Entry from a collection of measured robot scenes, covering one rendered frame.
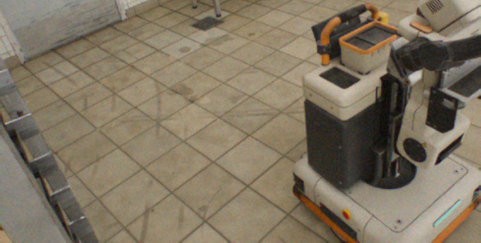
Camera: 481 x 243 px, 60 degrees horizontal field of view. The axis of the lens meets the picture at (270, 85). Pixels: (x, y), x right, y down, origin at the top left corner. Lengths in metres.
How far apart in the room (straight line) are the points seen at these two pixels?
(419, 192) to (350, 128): 0.48
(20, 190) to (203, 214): 1.99
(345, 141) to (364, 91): 0.22
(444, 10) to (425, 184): 0.91
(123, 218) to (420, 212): 1.49
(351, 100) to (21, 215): 1.35
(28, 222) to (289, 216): 1.91
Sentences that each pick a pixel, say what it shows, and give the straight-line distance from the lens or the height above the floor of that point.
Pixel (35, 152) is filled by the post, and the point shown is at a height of 1.26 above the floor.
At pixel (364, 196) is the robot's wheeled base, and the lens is 1.92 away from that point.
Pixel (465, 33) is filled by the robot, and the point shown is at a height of 1.07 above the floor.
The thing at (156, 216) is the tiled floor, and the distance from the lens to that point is 2.38.
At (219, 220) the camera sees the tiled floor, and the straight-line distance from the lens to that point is 2.26.
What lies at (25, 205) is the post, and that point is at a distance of 0.36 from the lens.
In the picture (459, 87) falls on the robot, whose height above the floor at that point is 0.91.
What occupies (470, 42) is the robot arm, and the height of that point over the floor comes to 1.19.
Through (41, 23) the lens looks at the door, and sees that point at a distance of 4.41.
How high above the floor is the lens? 1.73
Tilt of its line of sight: 34 degrees down
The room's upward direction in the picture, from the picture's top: 7 degrees counter-clockwise
